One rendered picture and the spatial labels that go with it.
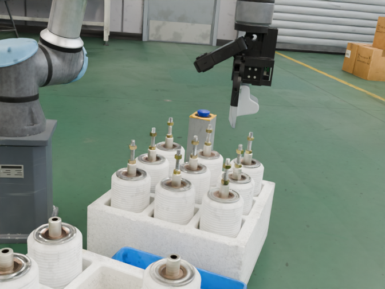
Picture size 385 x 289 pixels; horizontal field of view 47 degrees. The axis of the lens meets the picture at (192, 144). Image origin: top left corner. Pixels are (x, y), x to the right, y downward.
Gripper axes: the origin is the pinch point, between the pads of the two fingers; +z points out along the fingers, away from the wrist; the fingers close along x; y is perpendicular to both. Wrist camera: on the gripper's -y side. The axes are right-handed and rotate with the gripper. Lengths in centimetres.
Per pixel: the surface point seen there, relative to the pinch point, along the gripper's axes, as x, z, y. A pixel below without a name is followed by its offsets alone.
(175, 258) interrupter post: -31.8, 15.4, -6.5
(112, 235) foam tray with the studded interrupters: -1.6, 31.5, -24.9
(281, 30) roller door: 541, 17, 57
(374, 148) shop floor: 132, 43, 76
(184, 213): -0.7, 23.6, -8.1
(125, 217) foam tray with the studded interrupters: -2.3, 25.7, -21.7
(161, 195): -0.9, 19.8, -13.9
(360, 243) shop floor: 31, 43, 44
